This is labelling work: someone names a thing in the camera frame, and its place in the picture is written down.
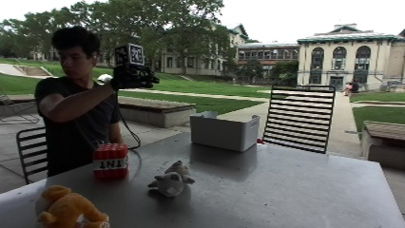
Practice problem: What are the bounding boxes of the orange plush toy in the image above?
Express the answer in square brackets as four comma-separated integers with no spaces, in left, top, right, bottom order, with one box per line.
[37,184,112,228]

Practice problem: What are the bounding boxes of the white plastic bin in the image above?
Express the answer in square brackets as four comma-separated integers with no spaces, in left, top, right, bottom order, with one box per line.
[189,111,263,153]

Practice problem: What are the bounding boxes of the grey plush toy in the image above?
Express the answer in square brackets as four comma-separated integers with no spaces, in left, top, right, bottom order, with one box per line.
[147,160,196,199]

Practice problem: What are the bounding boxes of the red block plush toy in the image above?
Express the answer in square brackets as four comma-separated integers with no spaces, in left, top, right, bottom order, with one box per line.
[91,142,131,181]

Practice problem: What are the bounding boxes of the the person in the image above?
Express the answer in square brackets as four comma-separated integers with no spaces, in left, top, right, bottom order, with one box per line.
[35,26,125,178]

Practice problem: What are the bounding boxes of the black glove cable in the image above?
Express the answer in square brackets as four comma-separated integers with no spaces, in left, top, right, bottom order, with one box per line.
[115,91,143,151]

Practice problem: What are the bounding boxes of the white marker cube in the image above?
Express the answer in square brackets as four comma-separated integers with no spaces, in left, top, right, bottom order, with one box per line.
[113,43,145,67]

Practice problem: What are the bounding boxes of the metal lounge chair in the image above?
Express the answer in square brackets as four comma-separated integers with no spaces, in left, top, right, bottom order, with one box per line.
[0,89,41,124]

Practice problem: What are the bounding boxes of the black slatted metal chair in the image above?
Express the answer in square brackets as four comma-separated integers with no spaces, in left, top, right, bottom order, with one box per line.
[15,126,49,185]
[263,83,337,155]

